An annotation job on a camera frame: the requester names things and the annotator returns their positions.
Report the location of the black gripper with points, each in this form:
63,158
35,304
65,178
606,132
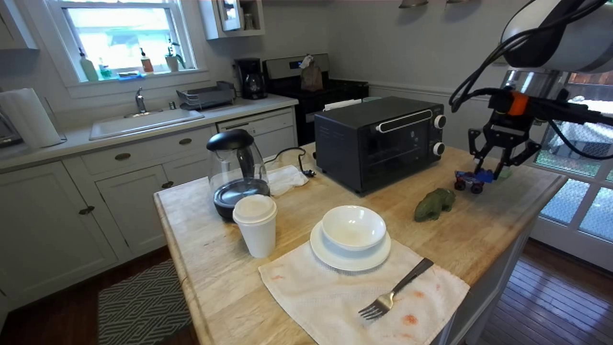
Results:
508,130

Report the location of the blue block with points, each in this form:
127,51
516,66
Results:
483,176

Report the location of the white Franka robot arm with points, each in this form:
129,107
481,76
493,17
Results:
567,40

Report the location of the light green block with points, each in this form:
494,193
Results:
506,174

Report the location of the small toy car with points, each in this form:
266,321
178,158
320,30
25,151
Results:
464,185

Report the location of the green toy animal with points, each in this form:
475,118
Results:
433,204

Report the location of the white glass pane door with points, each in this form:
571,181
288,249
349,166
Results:
575,204

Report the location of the black toaster oven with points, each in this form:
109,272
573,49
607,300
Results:
376,147

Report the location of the white bowl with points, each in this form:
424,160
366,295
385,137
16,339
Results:
353,227

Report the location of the silver fork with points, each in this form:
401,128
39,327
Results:
395,291

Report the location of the white plate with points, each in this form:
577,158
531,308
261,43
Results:
351,260

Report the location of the black steel stove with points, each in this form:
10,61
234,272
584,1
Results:
318,103

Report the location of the brown paper bag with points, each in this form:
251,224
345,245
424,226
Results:
311,78

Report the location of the folded white napkin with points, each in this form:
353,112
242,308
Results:
284,181

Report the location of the stained white cloth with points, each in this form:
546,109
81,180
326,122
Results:
332,300

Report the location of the white paper cup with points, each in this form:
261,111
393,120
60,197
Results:
255,224

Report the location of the black coffee maker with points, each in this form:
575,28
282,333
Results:
249,80

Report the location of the glass electric kettle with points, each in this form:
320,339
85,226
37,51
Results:
236,174

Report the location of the grey dish rack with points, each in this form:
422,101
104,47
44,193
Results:
205,97

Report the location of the small potted plant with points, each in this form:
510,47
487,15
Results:
173,59

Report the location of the white kitchen sink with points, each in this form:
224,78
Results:
140,124

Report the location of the chrome faucet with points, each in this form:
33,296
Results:
140,103

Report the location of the white counter cabinets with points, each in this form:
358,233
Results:
127,204

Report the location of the patterned grey floor mat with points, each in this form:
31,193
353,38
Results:
144,308

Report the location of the kitchen window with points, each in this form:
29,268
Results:
121,36

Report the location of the green soap bottle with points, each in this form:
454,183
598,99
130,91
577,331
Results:
88,68

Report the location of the white paper towel roll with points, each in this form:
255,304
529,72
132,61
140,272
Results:
29,118

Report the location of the white wall cabinet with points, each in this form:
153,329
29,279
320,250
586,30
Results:
232,20

